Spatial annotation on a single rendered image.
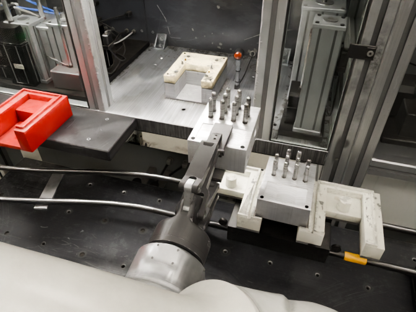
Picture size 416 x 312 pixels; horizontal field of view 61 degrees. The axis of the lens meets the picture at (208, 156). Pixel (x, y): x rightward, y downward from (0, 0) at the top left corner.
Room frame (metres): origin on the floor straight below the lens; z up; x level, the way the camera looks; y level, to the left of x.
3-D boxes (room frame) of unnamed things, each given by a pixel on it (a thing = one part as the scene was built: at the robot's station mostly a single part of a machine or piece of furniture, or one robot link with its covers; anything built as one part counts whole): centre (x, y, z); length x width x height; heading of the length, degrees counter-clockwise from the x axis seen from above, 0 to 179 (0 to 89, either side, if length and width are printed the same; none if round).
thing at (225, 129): (0.44, -0.02, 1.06); 0.07 x 0.03 x 0.01; 163
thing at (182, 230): (0.30, 0.03, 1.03); 0.09 x 0.07 x 0.08; 163
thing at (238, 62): (0.88, -0.08, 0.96); 0.03 x 0.03 x 0.12; 73
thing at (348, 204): (0.49, -0.15, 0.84); 0.36 x 0.14 x 0.10; 73
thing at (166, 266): (0.23, 0.05, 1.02); 0.09 x 0.06 x 0.09; 73
